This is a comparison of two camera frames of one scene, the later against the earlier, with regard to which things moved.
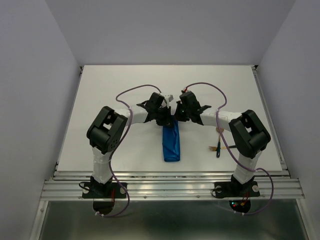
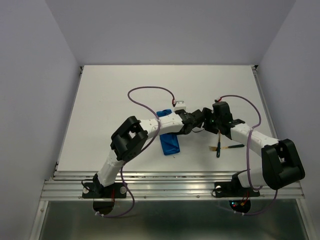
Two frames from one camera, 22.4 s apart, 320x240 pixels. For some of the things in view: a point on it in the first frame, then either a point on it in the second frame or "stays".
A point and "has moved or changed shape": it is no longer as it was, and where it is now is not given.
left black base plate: [103, 190] stays
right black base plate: [236, 189] stays
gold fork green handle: [215, 149] stays
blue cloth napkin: [171, 142] has moved or changed shape
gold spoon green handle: [219, 143] stays
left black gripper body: [162, 114] to [183, 133]
